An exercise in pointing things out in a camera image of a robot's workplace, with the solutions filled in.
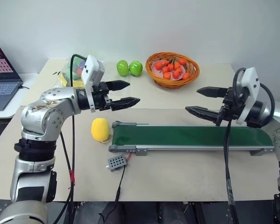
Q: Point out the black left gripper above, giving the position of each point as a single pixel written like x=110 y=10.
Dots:
x=99 y=99

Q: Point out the orange wicker basket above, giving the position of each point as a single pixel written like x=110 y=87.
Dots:
x=191 y=77

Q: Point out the grey perforated control box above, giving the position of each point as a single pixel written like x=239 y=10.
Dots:
x=116 y=162

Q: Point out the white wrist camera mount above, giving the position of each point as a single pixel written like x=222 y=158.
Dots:
x=91 y=70
x=252 y=79

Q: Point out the white side table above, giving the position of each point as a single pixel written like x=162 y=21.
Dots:
x=29 y=80

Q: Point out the clear plastic bag of toys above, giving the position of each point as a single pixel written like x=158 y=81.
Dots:
x=71 y=74

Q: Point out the green toy apple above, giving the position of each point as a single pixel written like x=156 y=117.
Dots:
x=123 y=68
x=136 y=68

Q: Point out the green conveyor belt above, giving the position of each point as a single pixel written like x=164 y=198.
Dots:
x=189 y=136

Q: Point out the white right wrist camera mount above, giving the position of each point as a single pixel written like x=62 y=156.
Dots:
x=252 y=79

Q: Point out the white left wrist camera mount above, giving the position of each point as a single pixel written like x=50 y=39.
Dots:
x=91 y=70

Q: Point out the yellow lemon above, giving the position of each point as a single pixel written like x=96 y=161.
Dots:
x=100 y=129

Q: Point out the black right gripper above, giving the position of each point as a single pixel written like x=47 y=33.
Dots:
x=240 y=102

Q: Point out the grey laptop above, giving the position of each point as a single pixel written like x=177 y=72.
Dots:
x=2 y=77

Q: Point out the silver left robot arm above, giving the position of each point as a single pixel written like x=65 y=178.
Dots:
x=49 y=109

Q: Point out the small orange toy fruit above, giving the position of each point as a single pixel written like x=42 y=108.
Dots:
x=170 y=67
x=158 y=66
x=186 y=75
x=165 y=69
x=182 y=61
x=164 y=62
x=167 y=75
x=176 y=74
x=177 y=65
x=179 y=70

